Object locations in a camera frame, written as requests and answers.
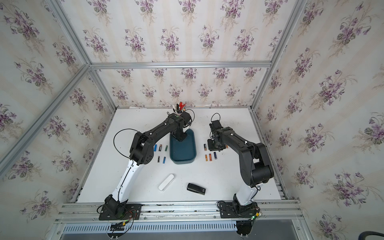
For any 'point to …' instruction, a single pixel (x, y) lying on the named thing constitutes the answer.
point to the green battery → (166, 148)
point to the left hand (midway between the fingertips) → (180, 139)
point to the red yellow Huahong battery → (210, 157)
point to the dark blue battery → (215, 155)
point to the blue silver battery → (164, 160)
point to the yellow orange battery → (206, 158)
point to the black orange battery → (205, 147)
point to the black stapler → (196, 189)
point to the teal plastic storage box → (183, 152)
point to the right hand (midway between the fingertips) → (214, 147)
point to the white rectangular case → (166, 183)
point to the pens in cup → (179, 108)
